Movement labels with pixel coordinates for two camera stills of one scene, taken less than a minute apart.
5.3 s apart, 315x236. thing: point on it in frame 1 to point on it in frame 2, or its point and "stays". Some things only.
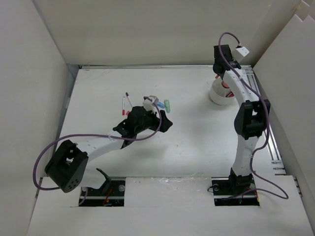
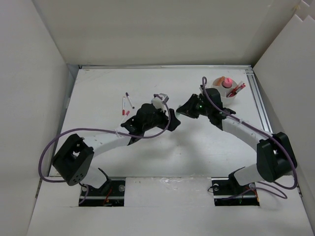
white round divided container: [218, 93] stays
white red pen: [123, 109] stays
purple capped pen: [129, 99] stays
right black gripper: [230, 54] to [188, 108]
